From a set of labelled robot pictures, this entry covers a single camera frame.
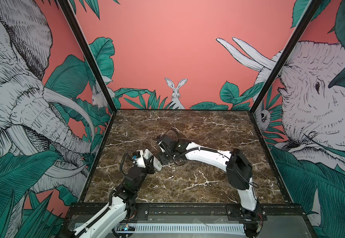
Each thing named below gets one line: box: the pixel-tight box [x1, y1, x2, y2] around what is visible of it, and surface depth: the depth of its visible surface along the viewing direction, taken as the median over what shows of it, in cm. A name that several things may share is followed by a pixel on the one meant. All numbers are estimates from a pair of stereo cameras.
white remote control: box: [142, 148, 163, 172], surface depth 81 cm
